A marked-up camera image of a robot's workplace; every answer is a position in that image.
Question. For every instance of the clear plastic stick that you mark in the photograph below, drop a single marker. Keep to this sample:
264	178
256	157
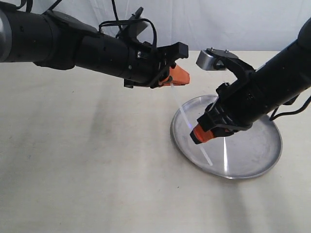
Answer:
177	99

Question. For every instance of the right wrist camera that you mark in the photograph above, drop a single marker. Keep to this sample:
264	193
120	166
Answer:
212	59

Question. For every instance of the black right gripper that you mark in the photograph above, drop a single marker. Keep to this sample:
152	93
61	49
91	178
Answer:
221	118

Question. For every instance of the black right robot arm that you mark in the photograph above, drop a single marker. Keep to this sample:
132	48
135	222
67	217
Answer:
255	92

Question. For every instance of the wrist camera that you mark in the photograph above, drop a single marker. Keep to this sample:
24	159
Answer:
130	31
212	59

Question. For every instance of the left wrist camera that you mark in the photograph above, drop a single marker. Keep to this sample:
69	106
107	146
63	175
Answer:
130	31

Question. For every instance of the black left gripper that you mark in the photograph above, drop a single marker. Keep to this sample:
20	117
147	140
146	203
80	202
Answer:
152	67

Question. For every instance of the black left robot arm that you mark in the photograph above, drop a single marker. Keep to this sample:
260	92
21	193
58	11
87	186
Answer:
56	40

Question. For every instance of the round stainless steel plate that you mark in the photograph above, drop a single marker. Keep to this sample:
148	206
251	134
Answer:
244	155

